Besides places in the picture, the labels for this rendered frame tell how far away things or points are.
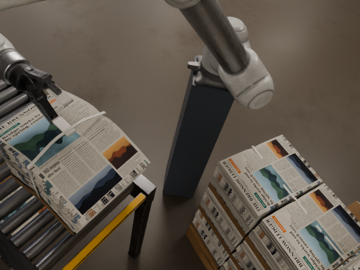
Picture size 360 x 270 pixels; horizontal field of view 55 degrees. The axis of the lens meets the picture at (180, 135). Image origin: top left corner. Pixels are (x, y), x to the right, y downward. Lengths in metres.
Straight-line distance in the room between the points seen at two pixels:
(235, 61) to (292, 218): 0.67
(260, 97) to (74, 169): 0.68
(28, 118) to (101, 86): 1.69
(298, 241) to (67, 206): 0.87
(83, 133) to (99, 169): 0.13
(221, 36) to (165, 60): 2.09
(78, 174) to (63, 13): 2.68
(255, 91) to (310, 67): 2.42
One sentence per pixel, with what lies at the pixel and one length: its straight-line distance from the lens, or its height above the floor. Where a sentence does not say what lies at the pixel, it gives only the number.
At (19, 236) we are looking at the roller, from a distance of 1.35.
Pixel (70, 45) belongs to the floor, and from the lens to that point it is 3.21.
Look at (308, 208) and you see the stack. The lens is 1.53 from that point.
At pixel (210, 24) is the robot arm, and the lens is 1.02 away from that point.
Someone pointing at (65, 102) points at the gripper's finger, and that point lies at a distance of 0.93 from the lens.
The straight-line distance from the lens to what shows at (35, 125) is 1.15.
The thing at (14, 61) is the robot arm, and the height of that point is 1.32.
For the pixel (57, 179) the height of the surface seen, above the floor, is 1.14.
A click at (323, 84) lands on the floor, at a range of 3.53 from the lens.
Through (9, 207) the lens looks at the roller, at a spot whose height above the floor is 0.79.
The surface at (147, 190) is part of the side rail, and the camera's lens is 1.39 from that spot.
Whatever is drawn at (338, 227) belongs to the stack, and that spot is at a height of 0.83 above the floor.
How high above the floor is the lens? 2.02
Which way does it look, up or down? 52 degrees down
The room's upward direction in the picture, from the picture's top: 16 degrees clockwise
